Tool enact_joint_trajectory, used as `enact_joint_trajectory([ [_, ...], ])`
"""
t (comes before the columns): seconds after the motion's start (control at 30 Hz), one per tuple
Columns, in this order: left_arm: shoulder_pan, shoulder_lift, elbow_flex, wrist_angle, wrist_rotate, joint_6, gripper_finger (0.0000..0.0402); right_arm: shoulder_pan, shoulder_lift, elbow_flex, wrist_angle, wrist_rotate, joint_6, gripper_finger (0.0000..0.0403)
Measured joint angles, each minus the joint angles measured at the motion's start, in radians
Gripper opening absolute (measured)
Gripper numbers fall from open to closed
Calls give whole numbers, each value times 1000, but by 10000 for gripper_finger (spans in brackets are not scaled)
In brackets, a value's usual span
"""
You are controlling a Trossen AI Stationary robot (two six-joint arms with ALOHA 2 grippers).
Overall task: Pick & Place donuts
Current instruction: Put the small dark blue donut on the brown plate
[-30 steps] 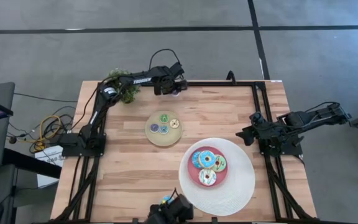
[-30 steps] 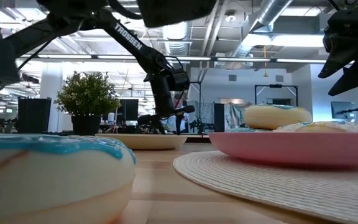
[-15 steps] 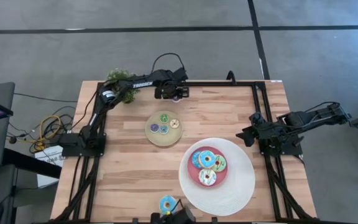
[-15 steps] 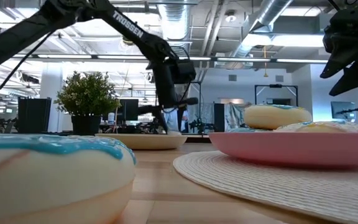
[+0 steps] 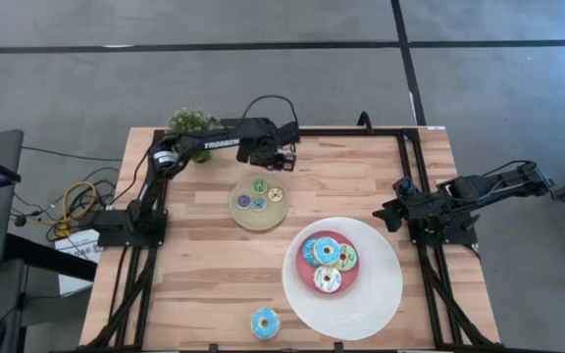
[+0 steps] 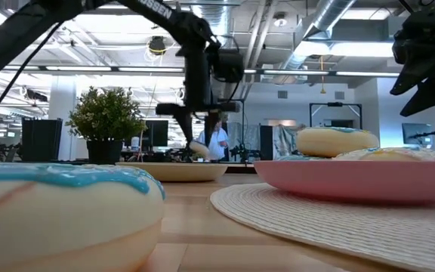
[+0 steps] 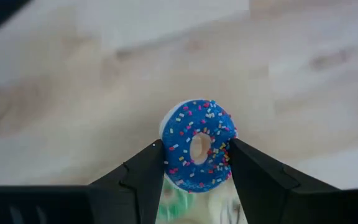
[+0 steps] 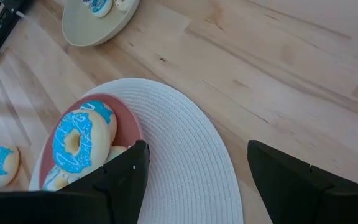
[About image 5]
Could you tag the beige round plate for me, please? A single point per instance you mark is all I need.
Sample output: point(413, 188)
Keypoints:
point(263, 221)

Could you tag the small grey-blue donut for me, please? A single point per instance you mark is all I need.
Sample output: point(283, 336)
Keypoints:
point(254, 205)

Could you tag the green potted plant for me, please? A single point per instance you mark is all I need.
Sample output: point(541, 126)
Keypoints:
point(189, 120)

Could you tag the light blue frosted donut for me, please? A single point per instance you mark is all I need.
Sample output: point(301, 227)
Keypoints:
point(320, 245)

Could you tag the white frosted blue-drizzle donut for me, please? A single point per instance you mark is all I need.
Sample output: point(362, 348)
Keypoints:
point(320, 284)

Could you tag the green frosted squiggle donut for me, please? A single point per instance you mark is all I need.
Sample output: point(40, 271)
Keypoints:
point(351, 260)

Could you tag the pink round plate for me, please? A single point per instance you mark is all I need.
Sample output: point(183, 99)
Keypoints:
point(306, 277)

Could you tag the black aluminium table frame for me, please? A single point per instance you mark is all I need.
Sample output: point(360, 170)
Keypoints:
point(341, 132)

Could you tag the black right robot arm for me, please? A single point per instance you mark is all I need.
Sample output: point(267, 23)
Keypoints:
point(483, 188)

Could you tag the blue frosted sprinkle donut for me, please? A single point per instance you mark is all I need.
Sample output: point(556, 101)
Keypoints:
point(257, 328)
point(308, 252)

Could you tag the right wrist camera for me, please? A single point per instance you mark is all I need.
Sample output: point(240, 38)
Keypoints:
point(402, 186)

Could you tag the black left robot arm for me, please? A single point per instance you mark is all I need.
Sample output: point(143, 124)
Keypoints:
point(214, 142)

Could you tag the small green donut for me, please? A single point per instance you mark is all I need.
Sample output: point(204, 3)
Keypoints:
point(255, 186)

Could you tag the black desk bar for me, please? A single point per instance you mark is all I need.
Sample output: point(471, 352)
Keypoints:
point(52, 257)

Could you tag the small beige donut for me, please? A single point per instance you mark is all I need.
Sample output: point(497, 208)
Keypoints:
point(272, 195)

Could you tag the white cardboard box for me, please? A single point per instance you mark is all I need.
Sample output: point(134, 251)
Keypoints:
point(74, 284)

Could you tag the white woven round placemat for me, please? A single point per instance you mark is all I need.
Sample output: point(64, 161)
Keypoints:
point(380, 304)

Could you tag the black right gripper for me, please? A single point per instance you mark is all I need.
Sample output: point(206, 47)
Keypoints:
point(412, 211)

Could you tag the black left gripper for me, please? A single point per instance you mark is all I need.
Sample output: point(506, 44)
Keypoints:
point(268, 157)

